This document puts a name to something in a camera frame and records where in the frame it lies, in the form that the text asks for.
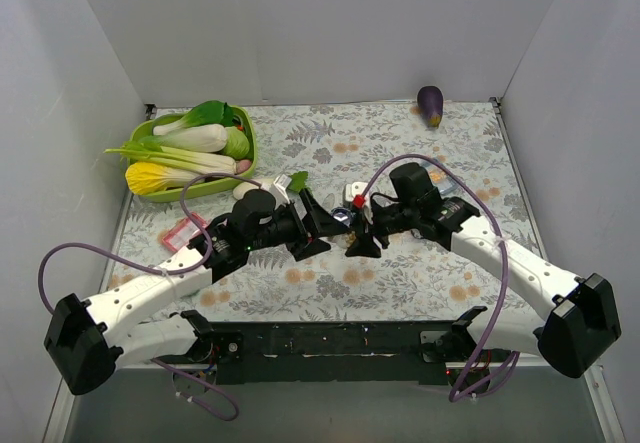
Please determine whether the blue round pill container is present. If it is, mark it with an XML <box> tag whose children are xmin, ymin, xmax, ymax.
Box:
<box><xmin>331</xmin><ymin>207</ymin><xmax>354</xmax><ymax>227</ymax></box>

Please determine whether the orange pill bottle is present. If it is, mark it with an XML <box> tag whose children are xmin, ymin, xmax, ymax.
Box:
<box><xmin>326</xmin><ymin>232</ymin><xmax>356</xmax><ymax>250</ymax></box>

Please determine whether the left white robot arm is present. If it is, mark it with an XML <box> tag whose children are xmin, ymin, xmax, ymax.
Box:
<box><xmin>44</xmin><ymin>188</ymin><xmax>349</xmax><ymax>396</ymax></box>

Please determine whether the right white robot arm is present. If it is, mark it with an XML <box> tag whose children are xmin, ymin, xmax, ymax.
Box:
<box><xmin>344</xmin><ymin>162</ymin><xmax>621</xmax><ymax>378</ymax></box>

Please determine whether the blue rectangular pill box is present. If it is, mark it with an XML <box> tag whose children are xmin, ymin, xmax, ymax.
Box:
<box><xmin>420</xmin><ymin>161</ymin><xmax>458</xmax><ymax>196</ymax></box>

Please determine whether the white toy radish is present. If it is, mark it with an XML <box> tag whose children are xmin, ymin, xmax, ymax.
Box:
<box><xmin>231</xmin><ymin>171</ymin><xmax>311</xmax><ymax>200</ymax></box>

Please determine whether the floral table mat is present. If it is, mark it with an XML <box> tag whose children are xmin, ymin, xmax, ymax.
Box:
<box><xmin>97</xmin><ymin>101</ymin><xmax>562</xmax><ymax>324</ymax></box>

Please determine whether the green toy cabbage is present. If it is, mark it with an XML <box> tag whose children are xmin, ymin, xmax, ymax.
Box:
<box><xmin>220</xmin><ymin>127</ymin><xmax>250</xmax><ymax>160</ymax></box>

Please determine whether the pink rectangular pill box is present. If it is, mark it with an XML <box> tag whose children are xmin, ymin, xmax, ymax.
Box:
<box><xmin>159</xmin><ymin>217</ymin><xmax>200</xmax><ymax>253</ymax></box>

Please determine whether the white toy bok choy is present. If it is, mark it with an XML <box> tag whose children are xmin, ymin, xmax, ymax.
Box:
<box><xmin>138</xmin><ymin>100</ymin><xmax>234</xmax><ymax>153</ymax></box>

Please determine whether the purple toy eggplant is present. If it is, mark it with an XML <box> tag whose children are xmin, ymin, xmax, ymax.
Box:
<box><xmin>416</xmin><ymin>86</ymin><xmax>444</xmax><ymax>128</ymax></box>

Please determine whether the green toy celery stalk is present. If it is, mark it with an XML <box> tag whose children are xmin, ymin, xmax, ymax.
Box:
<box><xmin>105</xmin><ymin>141</ymin><xmax>242</xmax><ymax>175</ymax></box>

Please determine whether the yellow toy napa cabbage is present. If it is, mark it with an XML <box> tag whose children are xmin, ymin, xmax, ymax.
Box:
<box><xmin>125</xmin><ymin>162</ymin><xmax>198</xmax><ymax>195</ymax></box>

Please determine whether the green vegetable basket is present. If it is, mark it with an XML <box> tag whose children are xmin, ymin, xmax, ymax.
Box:
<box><xmin>123</xmin><ymin>101</ymin><xmax>258</xmax><ymax>203</ymax></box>

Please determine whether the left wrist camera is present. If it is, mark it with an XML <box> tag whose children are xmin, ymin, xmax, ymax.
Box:
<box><xmin>268</xmin><ymin>174</ymin><xmax>292</xmax><ymax>206</ymax></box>

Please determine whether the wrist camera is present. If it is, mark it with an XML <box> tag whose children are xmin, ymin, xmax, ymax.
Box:
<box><xmin>343</xmin><ymin>181</ymin><xmax>373</xmax><ymax>223</ymax></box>
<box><xmin>268</xmin><ymin>174</ymin><xmax>292</xmax><ymax>206</ymax></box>

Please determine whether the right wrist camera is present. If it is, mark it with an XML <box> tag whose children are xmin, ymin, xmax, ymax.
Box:
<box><xmin>343</xmin><ymin>181</ymin><xmax>373</xmax><ymax>223</ymax></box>

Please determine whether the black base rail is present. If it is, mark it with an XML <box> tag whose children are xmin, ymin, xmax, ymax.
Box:
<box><xmin>64</xmin><ymin>320</ymin><xmax>601</xmax><ymax>387</ymax></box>

